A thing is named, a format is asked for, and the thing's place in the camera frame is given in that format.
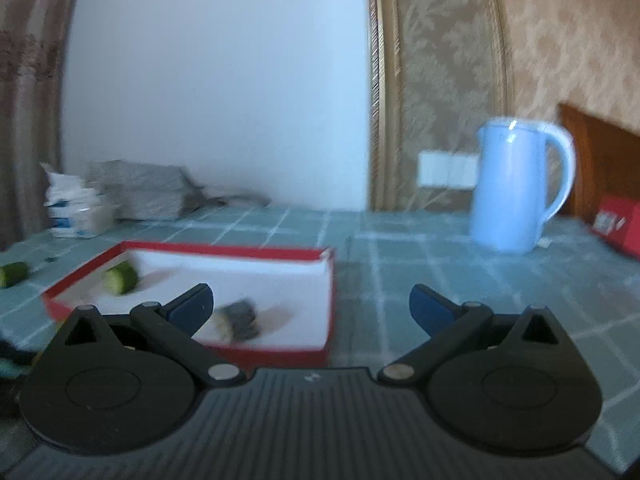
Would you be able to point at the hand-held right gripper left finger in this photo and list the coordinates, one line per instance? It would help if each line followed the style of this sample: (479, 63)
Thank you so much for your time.
(192, 307)

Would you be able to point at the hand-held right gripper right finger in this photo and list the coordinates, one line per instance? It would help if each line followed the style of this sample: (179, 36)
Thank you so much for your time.
(430, 310)

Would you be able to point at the eggplant piece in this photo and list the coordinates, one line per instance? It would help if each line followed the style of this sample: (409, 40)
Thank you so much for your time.
(239, 321)

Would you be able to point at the red cardboard box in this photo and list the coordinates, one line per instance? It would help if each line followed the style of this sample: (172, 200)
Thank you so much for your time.
(260, 280)

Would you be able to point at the green checked tablecloth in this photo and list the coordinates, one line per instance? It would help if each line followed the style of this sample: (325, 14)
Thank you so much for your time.
(425, 260)

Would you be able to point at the short cucumber piece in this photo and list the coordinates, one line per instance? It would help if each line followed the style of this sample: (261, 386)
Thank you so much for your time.
(120, 278)

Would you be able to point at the grey patterned bag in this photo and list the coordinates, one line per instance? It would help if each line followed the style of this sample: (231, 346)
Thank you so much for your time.
(140, 190)

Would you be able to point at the light blue kettle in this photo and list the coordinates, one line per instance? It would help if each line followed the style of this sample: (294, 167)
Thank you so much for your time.
(510, 190)

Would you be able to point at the tissue pack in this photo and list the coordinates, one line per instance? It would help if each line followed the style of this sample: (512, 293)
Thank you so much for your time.
(75, 210)

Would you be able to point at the long cucumber piece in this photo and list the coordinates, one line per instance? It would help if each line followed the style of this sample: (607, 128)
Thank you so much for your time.
(12, 274)

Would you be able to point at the small red carton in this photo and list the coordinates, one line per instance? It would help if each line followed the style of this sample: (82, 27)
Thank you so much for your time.
(620, 225)

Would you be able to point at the wooden headboard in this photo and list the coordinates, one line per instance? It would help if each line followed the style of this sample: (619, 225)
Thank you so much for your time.
(600, 160)

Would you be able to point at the white wall switch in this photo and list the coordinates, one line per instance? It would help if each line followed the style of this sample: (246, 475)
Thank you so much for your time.
(445, 170)

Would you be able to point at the gold wall moulding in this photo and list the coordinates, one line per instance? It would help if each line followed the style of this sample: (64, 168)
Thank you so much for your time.
(385, 110)

